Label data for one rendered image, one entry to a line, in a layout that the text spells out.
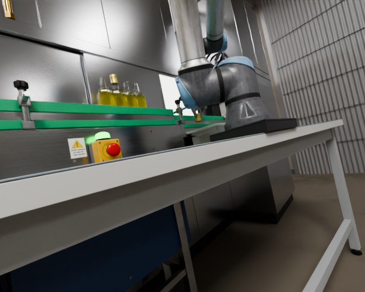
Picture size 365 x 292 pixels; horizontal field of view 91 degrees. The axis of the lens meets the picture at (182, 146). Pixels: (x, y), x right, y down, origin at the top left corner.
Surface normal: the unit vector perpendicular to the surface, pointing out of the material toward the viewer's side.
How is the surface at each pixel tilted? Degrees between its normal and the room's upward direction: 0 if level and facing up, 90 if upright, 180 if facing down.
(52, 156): 90
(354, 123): 90
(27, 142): 90
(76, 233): 90
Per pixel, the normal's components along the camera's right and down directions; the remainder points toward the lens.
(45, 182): 0.60, -0.15
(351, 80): -0.78, 0.14
